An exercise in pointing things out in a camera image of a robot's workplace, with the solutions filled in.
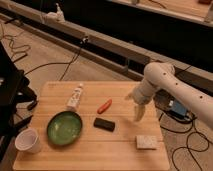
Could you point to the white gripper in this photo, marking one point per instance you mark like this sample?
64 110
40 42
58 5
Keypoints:
142 94

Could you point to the green ceramic bowl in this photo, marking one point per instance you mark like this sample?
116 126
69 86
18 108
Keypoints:
64 128

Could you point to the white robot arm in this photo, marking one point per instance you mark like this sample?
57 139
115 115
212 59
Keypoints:
158 76

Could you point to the orange carrot toy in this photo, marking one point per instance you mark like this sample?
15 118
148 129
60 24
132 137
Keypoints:
104 107

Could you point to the beige speckled sponge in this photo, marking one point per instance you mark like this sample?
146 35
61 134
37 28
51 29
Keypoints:
146 142

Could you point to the black rectangular block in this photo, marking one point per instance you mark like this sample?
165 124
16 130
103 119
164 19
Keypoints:
104 124

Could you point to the blue power adapter box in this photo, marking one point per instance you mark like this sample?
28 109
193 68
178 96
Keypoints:
177 109

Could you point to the white tube with cap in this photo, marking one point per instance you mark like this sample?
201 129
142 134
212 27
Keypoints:
74 100

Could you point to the white paper cup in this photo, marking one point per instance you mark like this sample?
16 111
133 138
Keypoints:
28 141

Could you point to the white power strip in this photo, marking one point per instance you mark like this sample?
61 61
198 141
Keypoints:
58 15

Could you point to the black equipment stand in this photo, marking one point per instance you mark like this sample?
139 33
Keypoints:
13 90

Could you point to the long metal rail beam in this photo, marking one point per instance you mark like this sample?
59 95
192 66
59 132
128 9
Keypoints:
120 33

